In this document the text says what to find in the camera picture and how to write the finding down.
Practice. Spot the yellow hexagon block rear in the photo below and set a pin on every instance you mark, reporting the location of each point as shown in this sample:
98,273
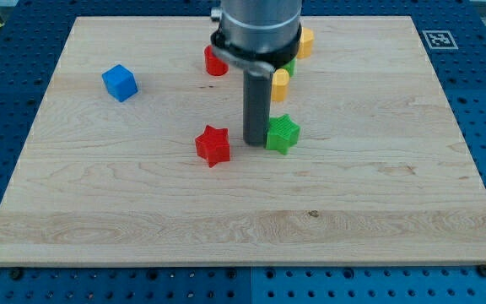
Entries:
306,43

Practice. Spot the red star block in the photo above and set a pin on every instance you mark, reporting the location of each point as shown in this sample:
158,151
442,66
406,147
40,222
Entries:
213,145

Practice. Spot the wooden board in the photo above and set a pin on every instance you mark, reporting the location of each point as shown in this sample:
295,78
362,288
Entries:
380,176

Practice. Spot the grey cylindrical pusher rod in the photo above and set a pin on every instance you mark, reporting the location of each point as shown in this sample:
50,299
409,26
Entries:
256,108

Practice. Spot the white fiducial marker tag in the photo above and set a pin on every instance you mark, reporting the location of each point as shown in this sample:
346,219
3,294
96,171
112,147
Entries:
440,40

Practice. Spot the green block behind rod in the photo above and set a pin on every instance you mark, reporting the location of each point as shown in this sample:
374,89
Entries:
290,67

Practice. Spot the yellow hexagon block front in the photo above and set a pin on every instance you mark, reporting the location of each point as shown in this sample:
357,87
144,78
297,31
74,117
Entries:
280,85

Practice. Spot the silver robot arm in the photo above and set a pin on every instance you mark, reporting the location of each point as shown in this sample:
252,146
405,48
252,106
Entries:
259,26

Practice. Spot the red cylinder block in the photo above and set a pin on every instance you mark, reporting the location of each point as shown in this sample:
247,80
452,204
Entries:
214,66

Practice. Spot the yellow hexagon block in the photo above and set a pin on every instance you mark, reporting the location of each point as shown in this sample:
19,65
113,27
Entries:
280,85
306,43

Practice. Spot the green star block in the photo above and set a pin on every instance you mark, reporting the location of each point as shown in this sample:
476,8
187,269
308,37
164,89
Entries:
282,134

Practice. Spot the blue cube block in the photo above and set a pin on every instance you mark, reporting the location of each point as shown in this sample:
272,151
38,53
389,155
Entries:
120,83

